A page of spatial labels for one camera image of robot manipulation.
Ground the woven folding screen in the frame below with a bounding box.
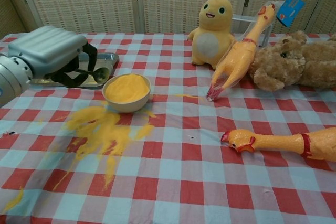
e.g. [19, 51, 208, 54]
[0, 0, 336, 39]

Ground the yellow plush monster toy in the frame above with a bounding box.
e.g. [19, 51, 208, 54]
[187, 0, 237, 67]

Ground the brown teddy bear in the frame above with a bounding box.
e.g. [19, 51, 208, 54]
[247, 30, 336, 92]

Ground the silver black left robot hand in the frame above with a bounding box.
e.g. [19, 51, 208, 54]
[7, 25, 98, 89]

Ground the clear acrylic stand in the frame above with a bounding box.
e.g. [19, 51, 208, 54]
[231, 13, 274, 48]

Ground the spilled yellow powder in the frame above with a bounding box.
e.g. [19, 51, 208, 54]
[61, 104, 159, 191]

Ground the off-white bowl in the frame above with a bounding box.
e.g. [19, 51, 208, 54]
[102, 73, 152, 113]

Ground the rubber chicken in plastic bag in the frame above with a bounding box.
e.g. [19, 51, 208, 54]
[205, 3, 277, 102]

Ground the black spoon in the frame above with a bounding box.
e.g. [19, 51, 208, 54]
[74, 67, 111, 83]

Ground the yellow powder in bowl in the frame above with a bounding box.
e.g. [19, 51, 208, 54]
[104, 73, 150, 103]

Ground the yellow rubber chicken toy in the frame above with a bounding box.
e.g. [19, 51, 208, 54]
[220, 126, 336, 163]

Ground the blue cardboard tag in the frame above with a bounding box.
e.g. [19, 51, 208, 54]
[276, 0, 306, 28]

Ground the stainless steel tray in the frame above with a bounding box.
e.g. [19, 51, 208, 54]
[29, 52, 120, 90]

